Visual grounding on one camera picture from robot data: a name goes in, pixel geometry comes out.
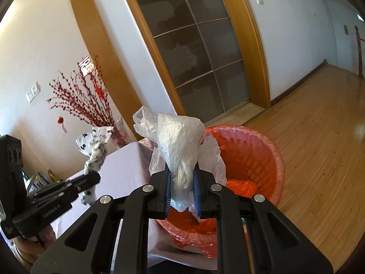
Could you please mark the white plastic bag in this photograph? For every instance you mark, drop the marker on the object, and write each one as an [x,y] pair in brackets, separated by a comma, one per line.
[176,137]

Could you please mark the white light switch plate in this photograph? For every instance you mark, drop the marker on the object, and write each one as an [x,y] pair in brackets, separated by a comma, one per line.
[32,92]

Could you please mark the red plastic mesh basket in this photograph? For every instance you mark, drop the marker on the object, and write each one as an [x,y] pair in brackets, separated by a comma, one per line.
[256,159]

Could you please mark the frosted glass sliding door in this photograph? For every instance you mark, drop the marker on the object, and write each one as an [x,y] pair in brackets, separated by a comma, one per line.
[185,48]

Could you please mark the small dark wall panel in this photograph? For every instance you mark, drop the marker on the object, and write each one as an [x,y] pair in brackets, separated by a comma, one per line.
[346,30]

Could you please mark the red hanging tassel ornament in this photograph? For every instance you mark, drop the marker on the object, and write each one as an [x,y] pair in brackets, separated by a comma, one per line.
[86,65]

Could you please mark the small red wall ornament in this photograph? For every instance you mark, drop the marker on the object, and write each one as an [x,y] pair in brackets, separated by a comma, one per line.
[60,119]

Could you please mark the wooden door frame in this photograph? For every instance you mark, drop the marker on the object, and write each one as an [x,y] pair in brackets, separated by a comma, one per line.
[253,62]

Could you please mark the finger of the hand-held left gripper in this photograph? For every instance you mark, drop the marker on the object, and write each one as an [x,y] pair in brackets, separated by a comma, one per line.
[85,182]

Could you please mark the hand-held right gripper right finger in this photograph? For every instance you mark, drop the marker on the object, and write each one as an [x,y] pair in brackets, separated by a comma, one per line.
[196,197]

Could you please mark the person's left hand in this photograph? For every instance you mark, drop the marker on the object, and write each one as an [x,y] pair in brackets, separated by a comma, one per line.
[31,245]

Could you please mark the gold bottle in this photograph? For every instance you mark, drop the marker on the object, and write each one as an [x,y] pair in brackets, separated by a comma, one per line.
[54,175]

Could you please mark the clear glass vase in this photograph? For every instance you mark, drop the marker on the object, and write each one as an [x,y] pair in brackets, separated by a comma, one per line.
[121,132]

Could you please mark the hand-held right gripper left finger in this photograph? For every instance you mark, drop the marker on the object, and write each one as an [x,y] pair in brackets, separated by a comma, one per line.
[168,194]

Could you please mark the black spotted clear plastic bag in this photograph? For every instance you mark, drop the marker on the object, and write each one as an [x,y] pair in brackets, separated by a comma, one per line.
[95,154]

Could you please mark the red berry branches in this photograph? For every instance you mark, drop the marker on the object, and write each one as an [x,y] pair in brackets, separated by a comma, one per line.
[85,105]

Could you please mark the red wooden stand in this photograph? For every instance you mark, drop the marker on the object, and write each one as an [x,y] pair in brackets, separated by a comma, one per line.
[360,57]

